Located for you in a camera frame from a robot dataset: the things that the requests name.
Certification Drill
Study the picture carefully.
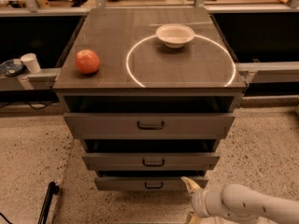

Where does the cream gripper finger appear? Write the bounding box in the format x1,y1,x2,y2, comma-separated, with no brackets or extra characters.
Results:
181,176,201,193

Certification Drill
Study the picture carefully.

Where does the grey drawer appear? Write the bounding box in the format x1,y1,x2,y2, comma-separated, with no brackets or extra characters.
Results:
93,175,209,192
64,113,235,140
82,153,220,171

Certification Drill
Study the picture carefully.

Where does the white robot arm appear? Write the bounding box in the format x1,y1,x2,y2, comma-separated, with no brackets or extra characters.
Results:
181,176,299,224

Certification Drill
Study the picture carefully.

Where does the grey drawer cabinet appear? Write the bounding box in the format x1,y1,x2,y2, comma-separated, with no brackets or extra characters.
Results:
53,7,247,186

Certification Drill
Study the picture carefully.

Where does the black bar on floor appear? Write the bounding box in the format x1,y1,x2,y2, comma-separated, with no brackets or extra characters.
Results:
37,182,60,224

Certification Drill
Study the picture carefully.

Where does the white bowl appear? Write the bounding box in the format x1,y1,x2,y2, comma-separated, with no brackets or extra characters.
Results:
156,24,195,49

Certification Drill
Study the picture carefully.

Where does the red apple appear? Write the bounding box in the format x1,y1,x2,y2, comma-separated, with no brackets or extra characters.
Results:
75,49,100,74

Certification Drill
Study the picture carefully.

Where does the white paper cup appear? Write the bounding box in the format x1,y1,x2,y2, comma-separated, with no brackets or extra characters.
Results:
21,53,41,74

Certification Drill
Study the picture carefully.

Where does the dark blue plate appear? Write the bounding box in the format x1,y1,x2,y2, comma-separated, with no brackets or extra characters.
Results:
0,59,25,77

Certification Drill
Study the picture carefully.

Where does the black cable under shelf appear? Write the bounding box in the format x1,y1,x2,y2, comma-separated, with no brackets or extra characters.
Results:
0,100,57,111

